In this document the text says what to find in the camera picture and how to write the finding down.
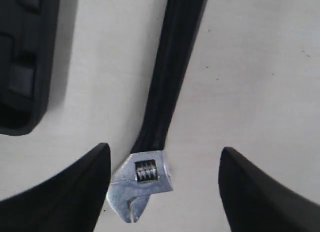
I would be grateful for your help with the black tool case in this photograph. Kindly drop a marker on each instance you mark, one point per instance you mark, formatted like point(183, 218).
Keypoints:
point(27, 44)

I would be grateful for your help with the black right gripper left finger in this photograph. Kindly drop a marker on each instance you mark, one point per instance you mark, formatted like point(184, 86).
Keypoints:
point(72, 200)

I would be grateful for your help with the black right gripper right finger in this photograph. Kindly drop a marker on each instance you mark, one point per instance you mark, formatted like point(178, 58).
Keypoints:
point(254, 201)

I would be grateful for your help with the adjustable wrench black handle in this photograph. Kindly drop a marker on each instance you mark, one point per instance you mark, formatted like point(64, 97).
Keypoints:
point(144, 171)

